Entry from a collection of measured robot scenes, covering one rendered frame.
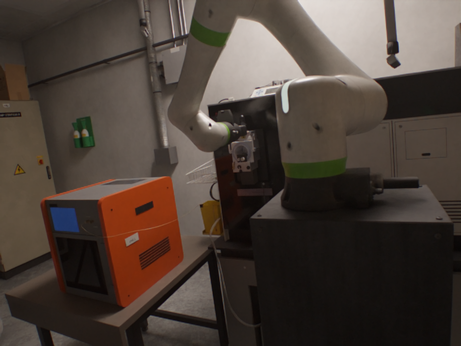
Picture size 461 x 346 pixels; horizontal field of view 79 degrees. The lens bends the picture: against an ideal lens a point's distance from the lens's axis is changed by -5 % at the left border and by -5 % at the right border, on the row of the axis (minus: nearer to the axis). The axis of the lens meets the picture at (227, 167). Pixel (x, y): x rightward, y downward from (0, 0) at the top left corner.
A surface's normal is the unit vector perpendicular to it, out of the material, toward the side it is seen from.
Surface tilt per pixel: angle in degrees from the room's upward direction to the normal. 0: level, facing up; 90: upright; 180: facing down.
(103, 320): 0
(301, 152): 90
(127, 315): 0
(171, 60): 90
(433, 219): 0
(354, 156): 90
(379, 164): 90
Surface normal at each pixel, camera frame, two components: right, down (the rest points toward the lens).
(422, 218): -0.12, -0.98
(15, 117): 0.91, -0.01
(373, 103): 0.55, 0.04
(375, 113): 0.56, 0.36
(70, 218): -0.41, 0.18
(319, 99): 0.08, 0.11
